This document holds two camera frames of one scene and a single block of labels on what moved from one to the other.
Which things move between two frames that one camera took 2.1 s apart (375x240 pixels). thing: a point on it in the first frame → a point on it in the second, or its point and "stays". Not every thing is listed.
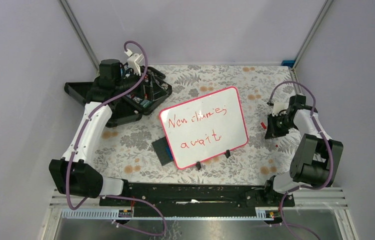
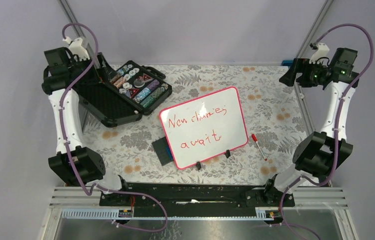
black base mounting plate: (200, 199) stays
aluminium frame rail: (75, 24) stays
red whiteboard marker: (273, 141) → (254, 138)
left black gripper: (150, 90) → (99, 75)
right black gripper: (272, 131) → (300, 65)
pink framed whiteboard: (204, 127) stays
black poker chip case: (145, 90) stays
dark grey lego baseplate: (163, 151) stays
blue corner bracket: (288, 63) stays
